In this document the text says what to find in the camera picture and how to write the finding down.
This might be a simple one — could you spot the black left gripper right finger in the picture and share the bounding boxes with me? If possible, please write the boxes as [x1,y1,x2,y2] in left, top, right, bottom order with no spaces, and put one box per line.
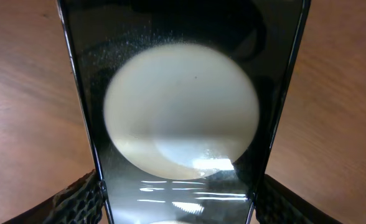
[255,175,340,224]

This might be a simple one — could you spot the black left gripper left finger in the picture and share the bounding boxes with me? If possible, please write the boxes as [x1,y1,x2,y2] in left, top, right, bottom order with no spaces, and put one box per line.
[5,170,104,224]

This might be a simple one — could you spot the black Galaxy flip phone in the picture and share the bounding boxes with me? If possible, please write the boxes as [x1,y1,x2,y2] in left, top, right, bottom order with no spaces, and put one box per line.
[57,0,311,223]

